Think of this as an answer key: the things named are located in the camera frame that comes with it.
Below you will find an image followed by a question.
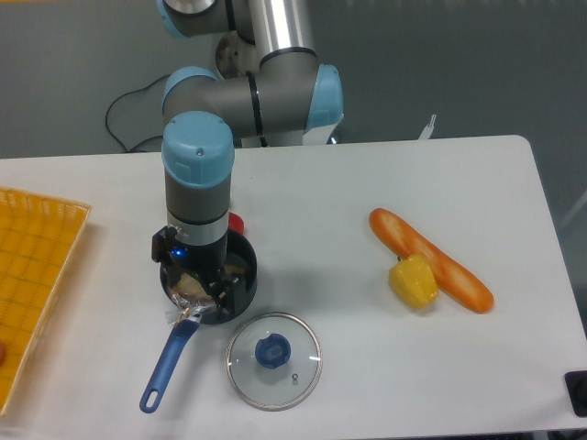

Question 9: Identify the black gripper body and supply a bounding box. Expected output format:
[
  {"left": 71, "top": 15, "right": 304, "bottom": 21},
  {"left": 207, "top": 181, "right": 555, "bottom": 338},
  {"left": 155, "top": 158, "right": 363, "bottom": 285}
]
[{"left": 151, "top": 226, "right": 228, "bottom": 290}]

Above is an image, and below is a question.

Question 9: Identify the glass pot lid blue knob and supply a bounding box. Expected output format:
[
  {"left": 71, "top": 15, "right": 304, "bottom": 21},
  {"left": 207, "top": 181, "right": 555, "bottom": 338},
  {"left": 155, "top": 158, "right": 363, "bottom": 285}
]
[{"left": 224, "top": 312, "right": 324, "bottom": 412}]

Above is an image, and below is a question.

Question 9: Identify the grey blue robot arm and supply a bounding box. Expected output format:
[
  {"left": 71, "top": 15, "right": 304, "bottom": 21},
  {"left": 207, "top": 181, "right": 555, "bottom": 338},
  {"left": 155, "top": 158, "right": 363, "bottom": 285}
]
[{"left": 152, "top": 1, "right": 343, "bottom": 322}]

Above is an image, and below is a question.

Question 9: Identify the dark blue saucepan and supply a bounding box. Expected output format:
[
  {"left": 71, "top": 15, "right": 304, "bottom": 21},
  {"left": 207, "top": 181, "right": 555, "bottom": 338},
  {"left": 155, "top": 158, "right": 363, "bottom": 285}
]
[{"left": 139, "top": 226, "right": 257, "bottom": 413}]

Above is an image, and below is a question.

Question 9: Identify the wrapped bread slice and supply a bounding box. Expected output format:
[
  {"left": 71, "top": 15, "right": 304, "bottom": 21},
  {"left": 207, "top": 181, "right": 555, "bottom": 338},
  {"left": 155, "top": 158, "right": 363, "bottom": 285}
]
[{"left": 161, "top": 264, "right": 249, "bottom": 325}]

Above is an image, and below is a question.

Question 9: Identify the red bell pepper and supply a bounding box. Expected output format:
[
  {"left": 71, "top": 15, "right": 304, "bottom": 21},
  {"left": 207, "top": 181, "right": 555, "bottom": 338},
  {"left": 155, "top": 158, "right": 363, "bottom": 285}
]
[{"left": 228, "top": 212, "right": 245, "bottom": 235}]

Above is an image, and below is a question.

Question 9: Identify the orange plastic basket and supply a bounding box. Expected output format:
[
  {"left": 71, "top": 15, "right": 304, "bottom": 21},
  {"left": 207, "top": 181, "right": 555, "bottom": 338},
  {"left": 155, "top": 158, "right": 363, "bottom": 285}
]
[{"left": 1, "top": 187, "right": 92, "bottom": 415}]

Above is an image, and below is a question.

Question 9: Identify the yellow bell pepper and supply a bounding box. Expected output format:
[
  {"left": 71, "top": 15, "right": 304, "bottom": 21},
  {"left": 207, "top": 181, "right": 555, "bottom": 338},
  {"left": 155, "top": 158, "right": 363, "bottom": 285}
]
[{"left": 388, "top": 255, "right": 438, "bottom": 310}]

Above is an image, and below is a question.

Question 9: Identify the orange baguette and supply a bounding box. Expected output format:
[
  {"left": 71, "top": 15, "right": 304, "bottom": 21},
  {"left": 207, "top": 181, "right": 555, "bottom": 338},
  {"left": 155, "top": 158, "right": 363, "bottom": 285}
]
[{"left": 369, "top": 208, "right": 494, "bottom": 314}]

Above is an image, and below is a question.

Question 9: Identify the black device at table edge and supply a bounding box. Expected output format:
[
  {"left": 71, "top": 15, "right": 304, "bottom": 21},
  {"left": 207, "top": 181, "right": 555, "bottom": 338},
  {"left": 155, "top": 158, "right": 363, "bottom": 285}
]
[{"left": 564, "top": 370, "right": 587, "bottom": 417}]

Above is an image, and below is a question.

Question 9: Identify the black cable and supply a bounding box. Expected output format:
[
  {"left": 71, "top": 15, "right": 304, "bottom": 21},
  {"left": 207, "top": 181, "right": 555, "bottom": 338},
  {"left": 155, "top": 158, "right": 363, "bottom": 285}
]
[{"left": 105, "top": 72, "right": 175, "bottom": 153}]

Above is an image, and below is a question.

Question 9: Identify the white table clamp bracket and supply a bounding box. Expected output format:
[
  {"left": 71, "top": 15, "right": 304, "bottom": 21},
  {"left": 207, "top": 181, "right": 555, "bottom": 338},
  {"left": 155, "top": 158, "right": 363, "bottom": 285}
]
[{"left": 418, "top": 114, "right": 437, "bottom": 140}]

